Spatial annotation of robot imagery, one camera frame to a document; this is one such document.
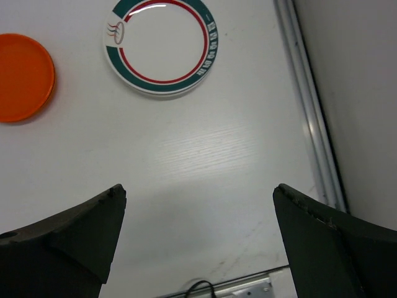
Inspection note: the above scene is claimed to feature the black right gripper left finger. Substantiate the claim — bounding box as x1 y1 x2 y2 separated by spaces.
1 184 127 297

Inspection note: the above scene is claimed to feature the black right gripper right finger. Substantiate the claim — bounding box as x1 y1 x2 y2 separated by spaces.
273 184 396 297

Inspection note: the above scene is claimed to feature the orange plate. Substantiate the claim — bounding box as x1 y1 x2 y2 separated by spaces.
1 33 56 123

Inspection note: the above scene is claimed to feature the white plate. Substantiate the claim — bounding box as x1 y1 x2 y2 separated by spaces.
103 1 219 97

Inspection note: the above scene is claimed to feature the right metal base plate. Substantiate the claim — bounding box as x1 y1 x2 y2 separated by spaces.
173 267 291 298

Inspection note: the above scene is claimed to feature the aluminium table edge rail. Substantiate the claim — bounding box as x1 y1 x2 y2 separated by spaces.
274 1 349 212

